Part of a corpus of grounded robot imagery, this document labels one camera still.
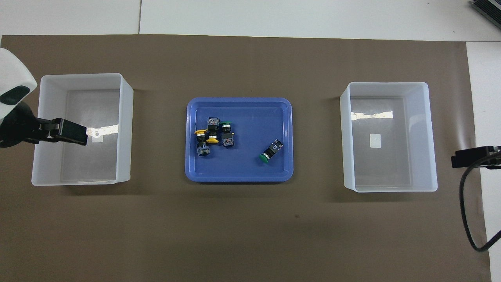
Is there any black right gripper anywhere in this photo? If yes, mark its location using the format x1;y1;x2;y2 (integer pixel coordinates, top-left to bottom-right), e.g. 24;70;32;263
451;145;501;169

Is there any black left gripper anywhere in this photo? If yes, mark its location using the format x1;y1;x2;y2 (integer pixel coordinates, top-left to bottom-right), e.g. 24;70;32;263
0;101;88;148

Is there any yellow push button switch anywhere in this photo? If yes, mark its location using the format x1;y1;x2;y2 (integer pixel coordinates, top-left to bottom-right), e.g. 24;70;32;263
195;129;212;157
206;116;220;145

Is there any green push button switch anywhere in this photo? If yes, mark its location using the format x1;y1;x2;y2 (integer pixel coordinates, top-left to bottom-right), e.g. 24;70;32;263
258;139;284;163
219;121;236;148

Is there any translucent white plastic box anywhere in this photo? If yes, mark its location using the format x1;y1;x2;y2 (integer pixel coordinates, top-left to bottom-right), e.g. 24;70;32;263
340;82;438;193
31;73;134;186

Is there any grey metal device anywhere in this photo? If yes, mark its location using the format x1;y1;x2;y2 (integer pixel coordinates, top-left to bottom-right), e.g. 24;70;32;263
470;0;501;29

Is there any blue plastic tray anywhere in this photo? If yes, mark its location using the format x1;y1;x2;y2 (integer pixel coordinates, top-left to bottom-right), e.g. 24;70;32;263
185;97;294;183

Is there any brown paper mat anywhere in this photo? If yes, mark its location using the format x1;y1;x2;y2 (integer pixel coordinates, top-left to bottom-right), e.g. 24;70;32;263
0;34;492;282

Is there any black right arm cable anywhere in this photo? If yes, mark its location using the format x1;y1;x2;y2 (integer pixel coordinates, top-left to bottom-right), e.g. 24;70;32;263
459;151;501;252

